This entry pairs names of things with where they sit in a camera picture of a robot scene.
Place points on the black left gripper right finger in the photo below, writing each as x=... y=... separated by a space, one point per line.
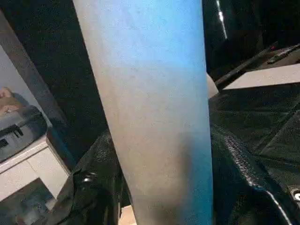
x=241 y=187

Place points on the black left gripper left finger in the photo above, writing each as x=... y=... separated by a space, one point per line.
x=93 y=182

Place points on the white plastic table leg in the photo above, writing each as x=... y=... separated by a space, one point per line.
x=145 y=93

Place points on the white cabinet with glass doors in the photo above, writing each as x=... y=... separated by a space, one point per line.
x=35 y=161

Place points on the grey bag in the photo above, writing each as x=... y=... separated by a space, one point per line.
x=23 y=138

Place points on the grey cushion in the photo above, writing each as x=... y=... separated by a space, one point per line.
x=212 y=87

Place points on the white flat panel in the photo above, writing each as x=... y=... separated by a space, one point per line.
x=269 y=75

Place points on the small beige object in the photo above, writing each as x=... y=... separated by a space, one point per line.
x=9 y=103

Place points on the black bar with red light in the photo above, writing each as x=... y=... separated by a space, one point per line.
x=234 y=70

